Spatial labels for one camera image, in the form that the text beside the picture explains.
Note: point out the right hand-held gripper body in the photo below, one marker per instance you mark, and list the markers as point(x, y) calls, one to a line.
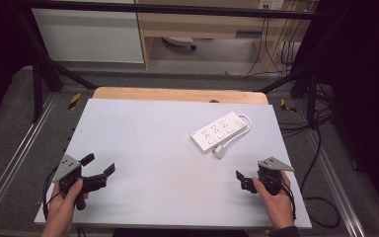
point(270, 176)

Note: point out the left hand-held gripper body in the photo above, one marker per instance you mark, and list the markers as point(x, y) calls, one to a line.
point(66, 167)

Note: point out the person's right hand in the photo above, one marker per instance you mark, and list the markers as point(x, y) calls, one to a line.
point(276, 205)

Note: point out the person's left hand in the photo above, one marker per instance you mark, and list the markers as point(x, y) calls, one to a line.
point(62, 205)

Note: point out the white power plug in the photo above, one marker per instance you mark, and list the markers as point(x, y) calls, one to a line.
point(219, 151)

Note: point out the white power strip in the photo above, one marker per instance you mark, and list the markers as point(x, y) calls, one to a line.
point(218, 131)

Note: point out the wooden board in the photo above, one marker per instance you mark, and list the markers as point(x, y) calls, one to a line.
point(177, 95)

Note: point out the black curtain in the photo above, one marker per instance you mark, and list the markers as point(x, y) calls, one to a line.
point(365, 98)
point(0, 49)

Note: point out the white cabinet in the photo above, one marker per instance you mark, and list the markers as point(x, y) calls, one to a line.
point(89, 36)

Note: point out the white device under desk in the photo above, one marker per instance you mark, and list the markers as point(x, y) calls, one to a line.
point(179, 40)

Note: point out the wooden desk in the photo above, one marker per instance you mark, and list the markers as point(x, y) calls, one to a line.
point(207, 24)

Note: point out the aluminium floor rail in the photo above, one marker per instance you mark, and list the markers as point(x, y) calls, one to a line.
point(335, 177)
point(16, 154)

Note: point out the black metal frame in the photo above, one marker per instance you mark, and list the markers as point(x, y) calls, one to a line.
point(39, 75)

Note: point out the white wall socket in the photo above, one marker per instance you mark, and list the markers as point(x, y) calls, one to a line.
point(271, 4)

